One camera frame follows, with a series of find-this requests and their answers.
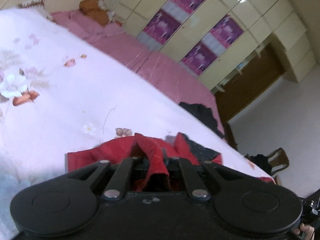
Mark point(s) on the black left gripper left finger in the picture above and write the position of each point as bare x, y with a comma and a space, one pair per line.
126, 180

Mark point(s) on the cream wardrobe with purple posters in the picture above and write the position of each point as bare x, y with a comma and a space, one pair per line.
210, 38

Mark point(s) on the black clothes on chair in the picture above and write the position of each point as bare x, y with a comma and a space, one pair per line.
262, 162

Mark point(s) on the person's right hand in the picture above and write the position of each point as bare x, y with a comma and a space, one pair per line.
305, 232

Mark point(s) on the pink bed sheet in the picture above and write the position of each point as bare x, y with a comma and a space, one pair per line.
158, 69

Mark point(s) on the white floral quilt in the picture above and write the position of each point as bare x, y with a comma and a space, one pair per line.
59, 95

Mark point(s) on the black garment on bed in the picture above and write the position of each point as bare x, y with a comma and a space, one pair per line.
202, 113

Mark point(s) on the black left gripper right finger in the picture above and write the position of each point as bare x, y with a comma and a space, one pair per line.
185, 181

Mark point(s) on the wooden chair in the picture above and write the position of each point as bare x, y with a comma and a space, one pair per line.
278, 161

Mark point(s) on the red padded jacket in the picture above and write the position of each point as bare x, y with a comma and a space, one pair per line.
155, 150

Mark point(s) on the brown wooden door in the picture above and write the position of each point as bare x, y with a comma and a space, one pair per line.
256, 77

